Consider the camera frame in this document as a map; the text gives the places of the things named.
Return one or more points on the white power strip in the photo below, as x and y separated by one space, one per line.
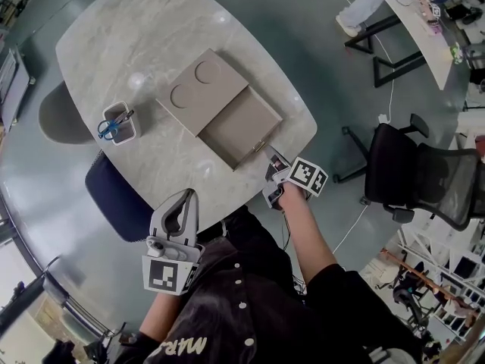
383 118

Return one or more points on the person's left forearm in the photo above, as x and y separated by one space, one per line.
161 317

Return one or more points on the white shelving rack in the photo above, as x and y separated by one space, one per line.
447 264

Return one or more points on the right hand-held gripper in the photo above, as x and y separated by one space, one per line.
303 174

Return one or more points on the navy blue chair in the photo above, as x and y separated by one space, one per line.
113 195

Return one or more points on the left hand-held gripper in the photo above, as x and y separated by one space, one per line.
163 275

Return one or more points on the person's right hand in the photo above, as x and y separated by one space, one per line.
276 162

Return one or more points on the white desk with black legs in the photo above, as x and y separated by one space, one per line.
424 32

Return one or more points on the brown wooden pole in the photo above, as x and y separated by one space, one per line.
424 277

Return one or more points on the beige drawer box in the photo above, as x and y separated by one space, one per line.
212 104

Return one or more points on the grey chair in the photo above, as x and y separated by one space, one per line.
60 120

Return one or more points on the grey metal cabinet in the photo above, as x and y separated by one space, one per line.
13 85

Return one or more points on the white pen holder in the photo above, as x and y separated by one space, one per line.
134 129

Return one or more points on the small yellow potted plant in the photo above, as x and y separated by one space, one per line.
456 51

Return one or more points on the taupe box tray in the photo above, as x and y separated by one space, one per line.
238 127

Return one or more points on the person's right forearm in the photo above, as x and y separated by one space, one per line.
307 233

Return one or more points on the black mesh office chair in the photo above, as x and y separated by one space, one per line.
390 157

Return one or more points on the person's black jacket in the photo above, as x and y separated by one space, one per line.
265 298

